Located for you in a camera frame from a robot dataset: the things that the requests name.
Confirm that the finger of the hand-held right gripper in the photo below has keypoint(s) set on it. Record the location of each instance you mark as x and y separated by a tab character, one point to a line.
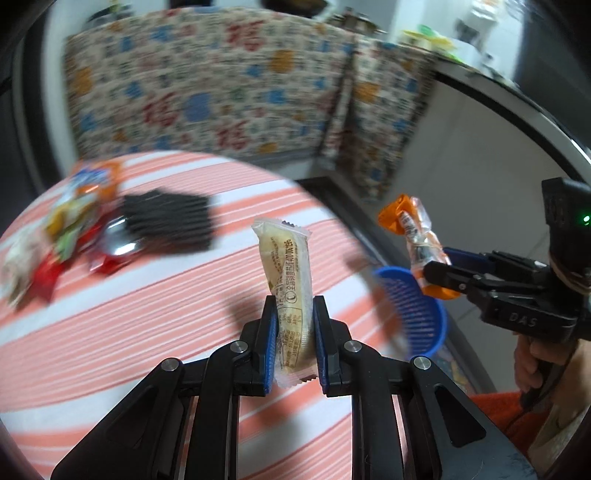
466	259
448	277

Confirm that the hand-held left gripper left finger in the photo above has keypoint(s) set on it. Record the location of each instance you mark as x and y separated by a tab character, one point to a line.
272	341

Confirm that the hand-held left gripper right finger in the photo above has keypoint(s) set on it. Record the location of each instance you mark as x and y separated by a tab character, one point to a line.
321	346

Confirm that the blue plastic basket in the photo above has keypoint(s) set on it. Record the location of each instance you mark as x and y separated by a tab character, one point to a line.
415	314

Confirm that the orange snack wrapper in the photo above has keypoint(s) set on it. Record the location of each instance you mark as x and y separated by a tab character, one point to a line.
415	230

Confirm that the cream bread packet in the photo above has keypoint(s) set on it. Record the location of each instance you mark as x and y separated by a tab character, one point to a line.
286	267

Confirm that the red crushed soda can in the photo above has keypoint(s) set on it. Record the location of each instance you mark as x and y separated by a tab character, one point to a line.
115	247

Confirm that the person's right forearm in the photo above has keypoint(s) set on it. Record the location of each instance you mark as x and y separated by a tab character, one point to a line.
563	424

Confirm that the person's right hand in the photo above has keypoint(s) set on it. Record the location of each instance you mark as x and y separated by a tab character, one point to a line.
524	364

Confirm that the patterned floor mat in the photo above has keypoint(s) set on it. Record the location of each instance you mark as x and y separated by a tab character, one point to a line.
455	369

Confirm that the kitchen cabinet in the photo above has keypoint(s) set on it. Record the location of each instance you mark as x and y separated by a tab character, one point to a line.
485	152

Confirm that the black ridged plastic tray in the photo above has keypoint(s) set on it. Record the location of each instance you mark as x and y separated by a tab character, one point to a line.
171	221

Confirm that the patterned fringed cloth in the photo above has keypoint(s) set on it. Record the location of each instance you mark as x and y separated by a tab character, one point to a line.
383	115
194	92

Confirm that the yellow green plastic rack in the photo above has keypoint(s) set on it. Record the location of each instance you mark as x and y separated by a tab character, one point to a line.
429	39

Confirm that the yellow green snack packet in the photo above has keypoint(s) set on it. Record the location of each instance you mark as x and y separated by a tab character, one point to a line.
69	226

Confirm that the red snack wrapper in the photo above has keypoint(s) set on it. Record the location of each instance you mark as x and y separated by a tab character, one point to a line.
46	277

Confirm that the blue orange snack packet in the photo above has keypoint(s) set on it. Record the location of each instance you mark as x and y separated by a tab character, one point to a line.
94	180

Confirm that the steel pot with lid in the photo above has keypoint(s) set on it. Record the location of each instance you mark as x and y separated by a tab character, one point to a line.
353	23

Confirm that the beige crumpled wrapper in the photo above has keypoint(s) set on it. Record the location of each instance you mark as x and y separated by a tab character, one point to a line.
18	263

